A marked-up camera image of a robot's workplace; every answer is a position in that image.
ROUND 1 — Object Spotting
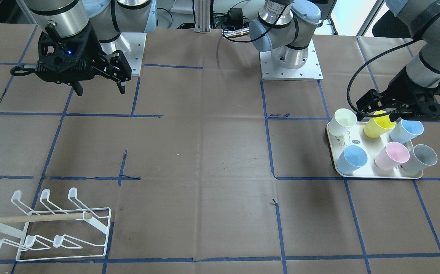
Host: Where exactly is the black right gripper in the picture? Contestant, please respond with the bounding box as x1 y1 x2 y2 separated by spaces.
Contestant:
35 27 132 96

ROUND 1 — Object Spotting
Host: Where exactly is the yellow cup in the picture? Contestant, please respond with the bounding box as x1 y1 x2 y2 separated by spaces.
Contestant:
363 116 396 139

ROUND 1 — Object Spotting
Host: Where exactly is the white wire cup rack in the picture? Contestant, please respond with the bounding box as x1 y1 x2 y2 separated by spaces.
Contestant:
0 187 112 263

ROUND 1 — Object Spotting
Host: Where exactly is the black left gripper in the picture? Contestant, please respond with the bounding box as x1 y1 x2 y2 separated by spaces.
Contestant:
356 70 440 121

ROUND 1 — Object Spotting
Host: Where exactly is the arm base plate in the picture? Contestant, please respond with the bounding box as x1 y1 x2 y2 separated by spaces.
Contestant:
101 32 147 76
260 40 324 81

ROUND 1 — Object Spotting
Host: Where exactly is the white cup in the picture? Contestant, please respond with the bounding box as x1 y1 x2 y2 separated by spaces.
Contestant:
328 108 357 137

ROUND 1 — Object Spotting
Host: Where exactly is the aluminium frame post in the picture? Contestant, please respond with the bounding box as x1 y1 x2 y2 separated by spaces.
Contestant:
192 0 213 33

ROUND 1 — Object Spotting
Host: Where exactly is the cream plastic tray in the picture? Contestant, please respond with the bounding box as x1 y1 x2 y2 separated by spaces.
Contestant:
325 121 423 179

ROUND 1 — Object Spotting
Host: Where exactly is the light blue cup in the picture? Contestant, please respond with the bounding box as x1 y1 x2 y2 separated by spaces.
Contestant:
389 119 424 143

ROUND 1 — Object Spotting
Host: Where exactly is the black braided cable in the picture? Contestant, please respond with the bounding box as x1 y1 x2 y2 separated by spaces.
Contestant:
347 49 402 115

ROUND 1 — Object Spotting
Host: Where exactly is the pink cup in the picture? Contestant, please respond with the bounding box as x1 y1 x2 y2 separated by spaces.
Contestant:
375 142 410 170

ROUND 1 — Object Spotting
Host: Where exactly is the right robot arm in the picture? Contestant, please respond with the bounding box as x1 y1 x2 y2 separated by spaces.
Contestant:
11 0 157 96

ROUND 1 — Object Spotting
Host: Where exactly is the grey cup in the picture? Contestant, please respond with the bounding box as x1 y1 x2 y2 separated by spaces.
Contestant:
402 144 438 174

